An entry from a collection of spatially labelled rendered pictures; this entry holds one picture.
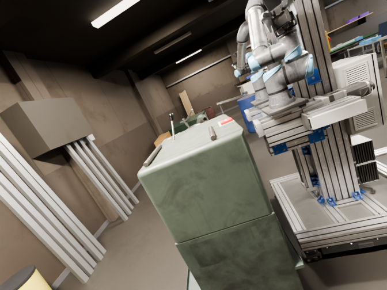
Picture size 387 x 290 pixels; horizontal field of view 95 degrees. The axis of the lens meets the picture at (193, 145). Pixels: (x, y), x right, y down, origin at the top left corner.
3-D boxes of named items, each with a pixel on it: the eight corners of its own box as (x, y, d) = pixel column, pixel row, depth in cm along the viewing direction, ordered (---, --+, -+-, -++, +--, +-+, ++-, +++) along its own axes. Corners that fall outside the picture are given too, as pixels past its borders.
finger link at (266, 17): (269, 30, 55) (281, 26, 60) (261, 12, 54) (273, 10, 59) (261, 37, 57) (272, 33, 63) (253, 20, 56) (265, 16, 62)
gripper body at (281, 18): (298, 21, 58) (298, 25, 67) (287, -5, 56) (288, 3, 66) (274, 37, 62) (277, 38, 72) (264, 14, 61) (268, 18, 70)
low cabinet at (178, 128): (181, 135, 863) (175, 122, 846) (210, 123, 822) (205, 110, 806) (172, 147, 700) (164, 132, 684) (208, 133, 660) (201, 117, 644)
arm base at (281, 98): (289, 98, 119) (285, 84, 117) (299, 100, 105) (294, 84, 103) (266, 107, 123) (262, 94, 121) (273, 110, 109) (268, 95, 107)
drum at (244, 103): (268, 121, 484) (257, 90, 463) (273, 126, 429) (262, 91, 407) (246, 129, 502) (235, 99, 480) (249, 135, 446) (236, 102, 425)
